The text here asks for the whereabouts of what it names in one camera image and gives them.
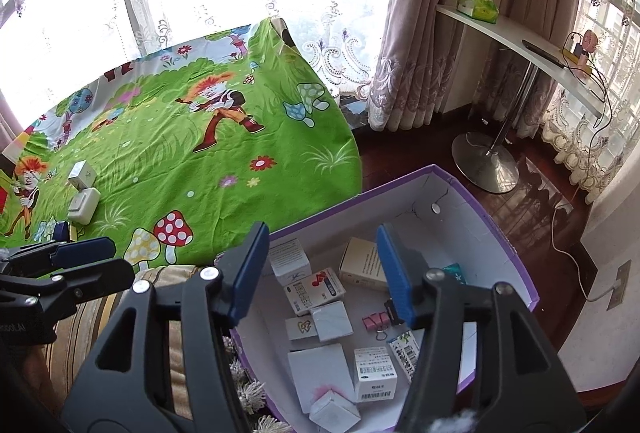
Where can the pink binder clip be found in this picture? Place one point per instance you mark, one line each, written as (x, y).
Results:
(375, 323)

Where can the wall socket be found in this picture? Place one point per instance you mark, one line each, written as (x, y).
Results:
(620, 278)

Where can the small pink fan yellow base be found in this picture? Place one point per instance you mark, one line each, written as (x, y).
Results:
(589, 42)

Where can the black remote control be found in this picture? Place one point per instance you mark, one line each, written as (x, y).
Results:
(542, 52)

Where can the purple cardboard box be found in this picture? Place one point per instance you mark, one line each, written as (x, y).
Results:
(450, 213)

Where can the black binder clip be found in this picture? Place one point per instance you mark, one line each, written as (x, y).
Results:
(392, 310)

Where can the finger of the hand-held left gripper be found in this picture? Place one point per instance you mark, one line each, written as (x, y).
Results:
(82, 250)
(100, 278)

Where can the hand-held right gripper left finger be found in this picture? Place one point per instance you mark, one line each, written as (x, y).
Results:
(245, 273)

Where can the blue plastic stand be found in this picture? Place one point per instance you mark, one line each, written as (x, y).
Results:
(61, 230)

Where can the green cartoon printed bedsheet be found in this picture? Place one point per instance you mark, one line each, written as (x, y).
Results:
(150, 138)

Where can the green tissue pack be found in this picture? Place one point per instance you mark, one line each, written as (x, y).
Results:
(480, 8)

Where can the white cube box with figure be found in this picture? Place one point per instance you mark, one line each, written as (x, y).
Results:
(82, 173)

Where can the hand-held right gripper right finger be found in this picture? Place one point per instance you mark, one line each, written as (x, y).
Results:
(400, 273)

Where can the round side table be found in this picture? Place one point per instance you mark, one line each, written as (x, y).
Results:
(500, 30)

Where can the white tasselled rug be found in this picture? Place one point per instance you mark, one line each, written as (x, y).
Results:
(250, 395)

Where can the teal packet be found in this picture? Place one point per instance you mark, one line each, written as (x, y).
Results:
(454, 274)

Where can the cream cardboard box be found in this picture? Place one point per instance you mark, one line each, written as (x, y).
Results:
(362, 263)

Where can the striped cushion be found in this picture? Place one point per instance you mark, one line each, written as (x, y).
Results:
(75, 338)

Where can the white box red blue print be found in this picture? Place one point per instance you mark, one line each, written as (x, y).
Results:
(315, 290)

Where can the white flat plastic device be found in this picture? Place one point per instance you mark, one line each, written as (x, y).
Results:
(82, 205)

